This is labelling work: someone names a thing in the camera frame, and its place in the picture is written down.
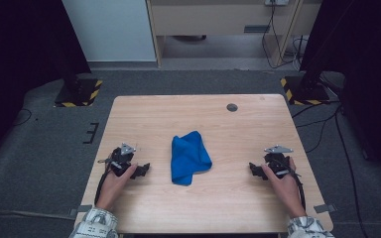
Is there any thin black floor cable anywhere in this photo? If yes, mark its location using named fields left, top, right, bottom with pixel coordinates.
left=12, top=108, right=34, bottom=127

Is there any black power cable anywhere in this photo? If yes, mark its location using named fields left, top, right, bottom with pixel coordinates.
left=261, top=2, right=304, bottom=70

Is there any black stand with striped base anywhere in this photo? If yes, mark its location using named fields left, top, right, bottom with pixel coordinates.
left=280, top=43, right=331, bottom=106
left=54, top=65, right=103, bottom=108

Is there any person's right hand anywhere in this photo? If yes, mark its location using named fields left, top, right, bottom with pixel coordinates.
left=260, top=157, right=308, bottom=219

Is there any dark round base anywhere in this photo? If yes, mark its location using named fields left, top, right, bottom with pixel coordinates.
left=172, top=34, right=208, bottom=43

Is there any grey floor cable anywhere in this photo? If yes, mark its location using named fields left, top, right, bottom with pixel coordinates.
left=0, top=209, right=77, bottom=221

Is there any grey tape strip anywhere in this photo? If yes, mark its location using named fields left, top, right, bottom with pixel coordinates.
left=68, top=204, right=93, bottom=218
left=313, top=203, right=337, bottom=214

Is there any right hand-held gripper black cable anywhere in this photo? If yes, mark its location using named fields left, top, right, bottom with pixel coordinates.
left=289, top=167, right=308, bottom=211

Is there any left hand-held gripper black cable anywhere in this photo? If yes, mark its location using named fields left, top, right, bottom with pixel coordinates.
left=93, top=163, right=113, bottom=206

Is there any person's left hand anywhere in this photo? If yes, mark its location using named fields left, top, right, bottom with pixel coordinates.
left=95, top=164, right=139, bottom=213

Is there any blue microfibre cloth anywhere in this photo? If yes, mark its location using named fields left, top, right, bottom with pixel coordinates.
left=170, top=130, right=213, bottom=186

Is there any hand-held gripper black cable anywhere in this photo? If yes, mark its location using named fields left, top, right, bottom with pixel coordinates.
left=93, top=163, right=113, bottom=206
left=289, top=167, right=308, bottom=211

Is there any light wooden desk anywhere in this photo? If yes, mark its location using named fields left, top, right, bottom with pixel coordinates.
left=145, top=0, right=322, bottom=68

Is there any white cabinet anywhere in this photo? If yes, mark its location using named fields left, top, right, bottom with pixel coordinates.
left=62, top=0, right=157, bottom=62

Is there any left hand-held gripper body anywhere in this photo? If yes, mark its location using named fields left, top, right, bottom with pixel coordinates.
left=97, top=142, right=141, bottom=178

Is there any long black floor cable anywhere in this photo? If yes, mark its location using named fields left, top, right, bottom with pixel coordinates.
left=333, top=105, right=369, bottom=238

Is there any black curtain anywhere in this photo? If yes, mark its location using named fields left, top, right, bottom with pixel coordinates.
left=299, top=0, right=381, bottom=181
left=0, top=0, right=92, bottom=167

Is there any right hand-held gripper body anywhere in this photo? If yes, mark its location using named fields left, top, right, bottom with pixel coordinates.
left=263, top=144, right=294, bottom=179

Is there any white power strip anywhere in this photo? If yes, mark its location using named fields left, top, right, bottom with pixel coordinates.
left=265, top=0, right=291, bottom=7

